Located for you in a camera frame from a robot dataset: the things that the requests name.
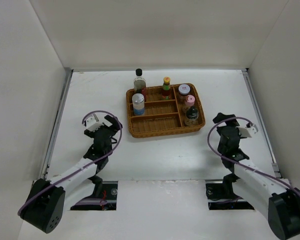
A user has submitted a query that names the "left metal table rail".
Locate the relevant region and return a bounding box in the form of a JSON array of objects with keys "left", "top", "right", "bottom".
[{"left": 40, "top": 67, "right": 74, "bottom": 179}]

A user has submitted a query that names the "pink lid spice bottle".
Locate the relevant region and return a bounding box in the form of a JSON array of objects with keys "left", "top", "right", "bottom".
[{"left": 182, "top": 95, "right": 196, "bottom": 114}]

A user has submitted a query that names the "red sauce bottle yellow cap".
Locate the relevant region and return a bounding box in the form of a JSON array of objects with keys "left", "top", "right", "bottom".
[{"left": 161, "top": 76, "right": 172, "bottom": 100}]

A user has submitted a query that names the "brown wicker divided tray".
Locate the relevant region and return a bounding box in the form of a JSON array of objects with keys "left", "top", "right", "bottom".
[{"left": 126, "top": 83, "right": 206, "bottom": 138}]

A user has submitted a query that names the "silver lid spice jar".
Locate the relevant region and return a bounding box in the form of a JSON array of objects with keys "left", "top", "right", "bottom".
[{"left": 132, "top": 93, "right": 145, "bottom": 116}]

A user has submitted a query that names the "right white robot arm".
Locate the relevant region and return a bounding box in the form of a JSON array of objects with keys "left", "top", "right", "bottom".
[{"left": 212, "top": 112, "right": 300, "bottom": 240}]

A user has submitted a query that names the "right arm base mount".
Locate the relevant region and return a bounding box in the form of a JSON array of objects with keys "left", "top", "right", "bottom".
[{"left": 205, "top": 173, "right": 255, "bottom": 211}]

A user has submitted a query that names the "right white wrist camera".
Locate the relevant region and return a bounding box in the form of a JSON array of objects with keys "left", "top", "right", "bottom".
[{"left": 236, "top": 122, "right": 259, "bottom": 138}]

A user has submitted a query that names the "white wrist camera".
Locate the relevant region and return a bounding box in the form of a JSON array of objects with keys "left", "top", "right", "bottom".
[
  {"left": 82, "top": 113, "right": 108, "bottom": 132},
  {"left": 236, "top": 122, "right": 259, "bottom": 138}
]

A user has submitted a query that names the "metal table rail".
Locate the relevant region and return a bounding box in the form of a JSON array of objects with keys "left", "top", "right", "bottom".
[
  {"left": 40, "top": 67, "right": 74, "bottom": 179},
  {"left": 241, "top": 68, "right": 282, "bottom": 179}
]

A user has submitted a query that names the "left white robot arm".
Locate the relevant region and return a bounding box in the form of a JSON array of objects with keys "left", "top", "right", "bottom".
[{"left": 17, "top": 110, "right": 123, "bottom": 234}]

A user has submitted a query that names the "white lid glass jar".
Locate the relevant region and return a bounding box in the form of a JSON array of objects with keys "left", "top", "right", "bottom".
[{"left": 178, "top": 84, "right": 191, "bottom": 103}]

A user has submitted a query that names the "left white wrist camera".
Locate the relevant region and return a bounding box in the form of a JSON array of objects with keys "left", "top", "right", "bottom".
[{"left": 82, "top": 113, "right": 108, "bottom": 132}]

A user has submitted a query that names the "black cap spice bottle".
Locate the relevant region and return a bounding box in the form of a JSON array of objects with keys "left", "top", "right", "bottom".
[{"left": 184, "top": 106, "right": 199, "bottom": 127}]

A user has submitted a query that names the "right metal table rail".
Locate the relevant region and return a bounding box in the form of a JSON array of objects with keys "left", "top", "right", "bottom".
[{"left": 241, "top": 68, "right": 282, "bottom": 179}]

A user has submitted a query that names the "dark sauce bottle black cap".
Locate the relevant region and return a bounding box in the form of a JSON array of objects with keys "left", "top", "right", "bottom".
[{"left": 133, "top": 68, "right": 147, "bottom": 101}]

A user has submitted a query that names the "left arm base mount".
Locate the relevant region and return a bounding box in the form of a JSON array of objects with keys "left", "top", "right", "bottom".
[{"left": 70, "top": 175, "right": 119, "bottom": 211}]

